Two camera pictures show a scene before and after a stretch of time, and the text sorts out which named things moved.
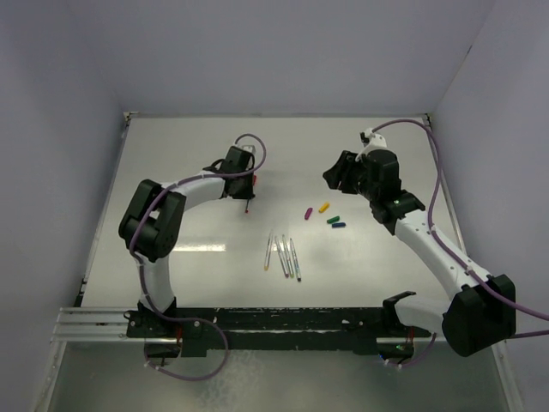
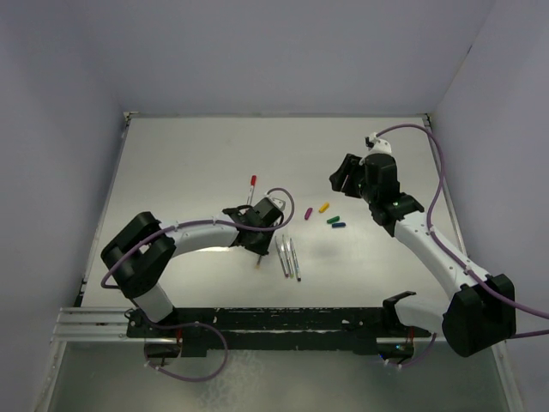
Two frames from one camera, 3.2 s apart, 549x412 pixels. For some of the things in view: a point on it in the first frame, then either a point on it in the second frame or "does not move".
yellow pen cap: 323,207 does not move
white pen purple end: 281,257 does not move
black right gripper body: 354,180 does not move
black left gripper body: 244,187 → 261,244
